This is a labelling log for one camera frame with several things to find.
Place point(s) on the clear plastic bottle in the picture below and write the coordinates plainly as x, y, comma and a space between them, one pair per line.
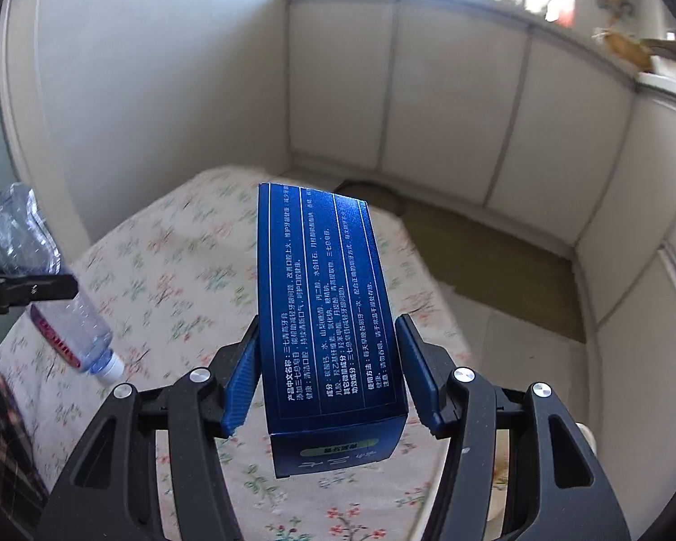
22, 231

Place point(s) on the floral tablecloth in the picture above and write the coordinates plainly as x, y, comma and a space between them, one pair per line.
163, 270

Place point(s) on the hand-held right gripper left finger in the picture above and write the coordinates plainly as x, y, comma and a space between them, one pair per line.
242, 383

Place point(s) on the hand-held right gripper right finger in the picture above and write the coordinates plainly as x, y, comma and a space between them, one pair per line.
419, 372

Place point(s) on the blue cardboard box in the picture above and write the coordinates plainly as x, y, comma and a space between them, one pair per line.
321, 293

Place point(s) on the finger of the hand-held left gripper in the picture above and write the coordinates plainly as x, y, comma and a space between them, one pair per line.
34, 290

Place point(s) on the green floor mat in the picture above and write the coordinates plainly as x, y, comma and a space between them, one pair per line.
484, 259

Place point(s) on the plaid clothing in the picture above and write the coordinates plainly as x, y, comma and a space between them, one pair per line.
5, 451

